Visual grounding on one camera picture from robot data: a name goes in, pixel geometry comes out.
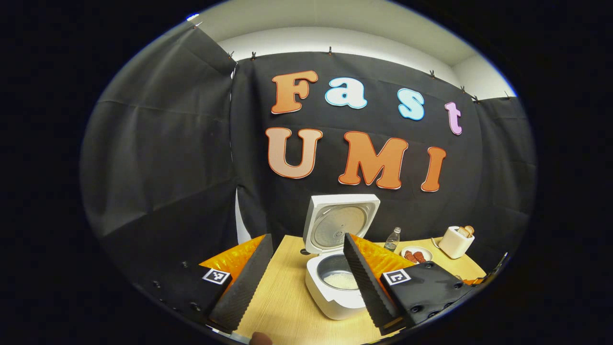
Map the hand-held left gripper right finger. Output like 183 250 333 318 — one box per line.
343 233 475 336

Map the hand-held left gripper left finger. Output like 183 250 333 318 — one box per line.
136 233 273 335

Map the white rice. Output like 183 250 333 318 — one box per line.
323 273 360 290

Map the white rice cooker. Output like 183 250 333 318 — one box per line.
303 194 381 321

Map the clear plastic water bottle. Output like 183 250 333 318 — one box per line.
384 227 402 253

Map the white round plate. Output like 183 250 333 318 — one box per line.
400 246 433 265

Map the white toaster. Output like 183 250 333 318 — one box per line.
438 226 476 259

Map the black backdrop cloth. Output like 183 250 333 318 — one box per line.
80 22 537 298

